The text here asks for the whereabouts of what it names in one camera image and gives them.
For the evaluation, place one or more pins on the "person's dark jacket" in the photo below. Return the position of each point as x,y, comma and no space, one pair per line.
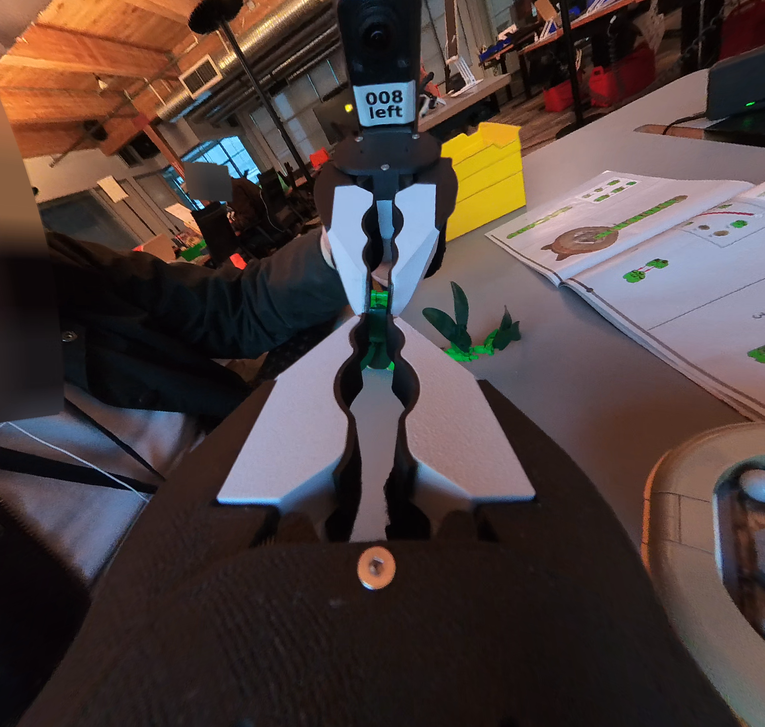
119,350

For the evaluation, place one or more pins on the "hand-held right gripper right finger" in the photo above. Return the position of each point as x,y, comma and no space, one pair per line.
460,434

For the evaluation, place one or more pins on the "yellow plastic bin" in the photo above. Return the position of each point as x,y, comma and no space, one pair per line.
484,189

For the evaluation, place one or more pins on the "small green bin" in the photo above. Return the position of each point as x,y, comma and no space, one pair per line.
191,254

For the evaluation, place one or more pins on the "hanging paper sign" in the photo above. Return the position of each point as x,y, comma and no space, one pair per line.
110,188

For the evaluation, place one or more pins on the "small green brick piece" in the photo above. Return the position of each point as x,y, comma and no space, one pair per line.
378,300

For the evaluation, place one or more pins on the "green bamboo stalk pointed leaves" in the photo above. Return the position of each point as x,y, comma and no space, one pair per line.
376,335

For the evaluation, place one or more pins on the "green twig with oval leaves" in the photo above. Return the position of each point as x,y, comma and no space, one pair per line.
460,320

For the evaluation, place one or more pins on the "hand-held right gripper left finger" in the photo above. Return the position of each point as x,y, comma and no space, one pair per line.
287,440

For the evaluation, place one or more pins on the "silver ventilation duct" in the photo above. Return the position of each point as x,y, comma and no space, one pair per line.
251,43

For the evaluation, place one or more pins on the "red container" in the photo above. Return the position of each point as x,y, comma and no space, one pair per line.
621,78
741,28
559,95

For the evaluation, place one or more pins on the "person's pale shirt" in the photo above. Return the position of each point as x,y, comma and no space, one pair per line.
71,500

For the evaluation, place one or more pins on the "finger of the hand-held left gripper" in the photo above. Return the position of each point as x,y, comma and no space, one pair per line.
349,231
418,231

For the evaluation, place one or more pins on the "person's left forearm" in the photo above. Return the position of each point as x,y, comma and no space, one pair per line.
239,297

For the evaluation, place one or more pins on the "grey desk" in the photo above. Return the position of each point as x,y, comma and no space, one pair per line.
568,380

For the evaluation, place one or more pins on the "white instruction booklet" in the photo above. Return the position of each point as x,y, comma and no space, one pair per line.
657,297

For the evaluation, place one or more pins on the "tan brick-built pot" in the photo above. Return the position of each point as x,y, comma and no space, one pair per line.
675,530

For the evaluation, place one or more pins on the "long background desk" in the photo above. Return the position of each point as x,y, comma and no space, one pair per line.
627,4

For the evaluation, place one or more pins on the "black device with green light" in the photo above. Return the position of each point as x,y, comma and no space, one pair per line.
735,90

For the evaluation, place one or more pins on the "plain black pole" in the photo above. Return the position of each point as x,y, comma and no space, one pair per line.
568,40

